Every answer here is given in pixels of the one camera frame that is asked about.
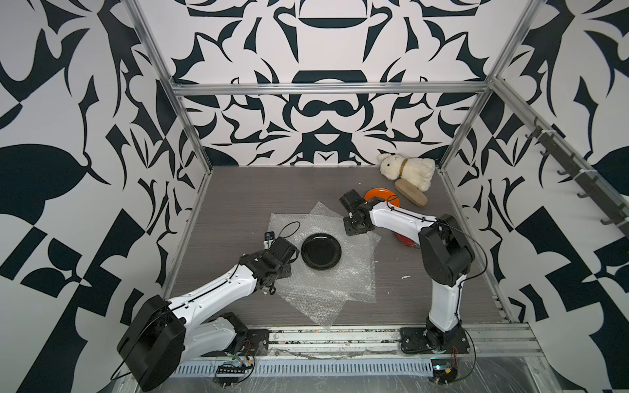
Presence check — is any electronics board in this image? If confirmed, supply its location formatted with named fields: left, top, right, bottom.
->
left=429, top=359, right=458, bottom=386
left=214, top=357, right=256, bottom=386

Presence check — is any clear bubble wrap sheet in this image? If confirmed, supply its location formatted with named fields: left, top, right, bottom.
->
left=280, top=201, right=350, bottom=327
left=269, top=214, right=381, bottom=303
left=278, top=265, right=376, bottom=303

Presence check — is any orange bubble plate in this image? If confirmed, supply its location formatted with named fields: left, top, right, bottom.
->
left=364, top=188, right=401, bottom=207

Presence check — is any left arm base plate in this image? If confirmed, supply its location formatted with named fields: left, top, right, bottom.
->
left=201, top=329, right=270, bottom=357

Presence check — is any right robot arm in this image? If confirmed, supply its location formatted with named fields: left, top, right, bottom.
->
left=340, top=189, right=475, bottom=355

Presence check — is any left electronics board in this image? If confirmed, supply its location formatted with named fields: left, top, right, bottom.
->
left=214, top=357, right=256, bottom=386

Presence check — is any aluminium frame rail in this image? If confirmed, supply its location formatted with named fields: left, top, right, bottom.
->
left=171, top=81, right=488, bottom=97

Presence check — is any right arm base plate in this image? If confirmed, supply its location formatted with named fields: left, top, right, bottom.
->
left=400, top=326, right=470, bottom=355

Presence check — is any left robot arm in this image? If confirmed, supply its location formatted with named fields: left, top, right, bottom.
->
left=116, top=237, right=300, bottom=392

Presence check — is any tan wooden brush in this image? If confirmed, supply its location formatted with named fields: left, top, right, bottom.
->
left=394, top=178, right=429, bottom=207

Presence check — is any white plush bunny toy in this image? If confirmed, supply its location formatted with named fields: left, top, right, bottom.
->
left=378, top=153, right=436, bottom=192

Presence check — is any right electronics board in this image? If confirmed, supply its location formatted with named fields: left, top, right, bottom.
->
left=429, top=359, right=458, bottom=386

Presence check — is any red floral dinner plate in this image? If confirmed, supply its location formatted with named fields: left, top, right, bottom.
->
left=394, top=233, right=419, bottom=248

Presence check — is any black wall hook rail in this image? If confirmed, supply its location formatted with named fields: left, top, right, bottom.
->
left=526, top=118, right=628, bottom=237

